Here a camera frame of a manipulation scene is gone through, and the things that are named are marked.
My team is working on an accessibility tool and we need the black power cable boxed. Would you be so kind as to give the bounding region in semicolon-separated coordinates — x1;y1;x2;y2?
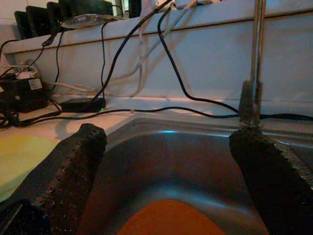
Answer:
157;9;240;116
85;0;173;108
18;105;313;127

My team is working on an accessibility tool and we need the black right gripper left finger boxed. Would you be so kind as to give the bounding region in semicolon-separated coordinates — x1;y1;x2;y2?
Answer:
7;123;108;235

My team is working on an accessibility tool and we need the white braided cable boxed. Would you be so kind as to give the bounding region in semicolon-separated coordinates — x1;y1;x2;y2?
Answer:
131;24;147;97

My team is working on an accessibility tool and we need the black power adapter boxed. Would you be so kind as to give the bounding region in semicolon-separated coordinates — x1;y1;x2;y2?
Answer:
60;97;107;113

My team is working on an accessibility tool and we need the chrome faucet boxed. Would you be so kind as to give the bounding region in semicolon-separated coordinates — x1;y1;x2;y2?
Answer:
238;0;267;128

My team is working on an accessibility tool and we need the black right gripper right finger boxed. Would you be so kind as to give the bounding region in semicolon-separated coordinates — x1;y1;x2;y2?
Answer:
229;130;313;235

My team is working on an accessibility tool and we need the black labelled charger block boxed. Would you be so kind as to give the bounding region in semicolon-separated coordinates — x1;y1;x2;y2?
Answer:
0;73;48;113

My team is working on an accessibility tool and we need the grey oval device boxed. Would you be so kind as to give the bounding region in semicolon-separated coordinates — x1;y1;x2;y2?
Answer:
60;13;123;29

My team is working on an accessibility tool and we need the white plug adapter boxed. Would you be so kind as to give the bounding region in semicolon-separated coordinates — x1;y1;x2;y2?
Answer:
14;65;38;79

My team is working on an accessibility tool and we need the orange plastic plate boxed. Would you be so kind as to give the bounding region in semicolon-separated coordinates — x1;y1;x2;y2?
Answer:
117;199;227;235

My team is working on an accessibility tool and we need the green plastic plate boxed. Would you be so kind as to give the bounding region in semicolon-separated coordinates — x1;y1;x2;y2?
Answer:
0;134;58;203

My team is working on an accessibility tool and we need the stainless steel sink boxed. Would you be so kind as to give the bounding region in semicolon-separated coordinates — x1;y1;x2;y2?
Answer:
75;117;313;235

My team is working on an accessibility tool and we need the black flat panel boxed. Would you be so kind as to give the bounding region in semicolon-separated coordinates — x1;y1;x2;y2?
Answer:
14;11;30;40
25;5;51;39

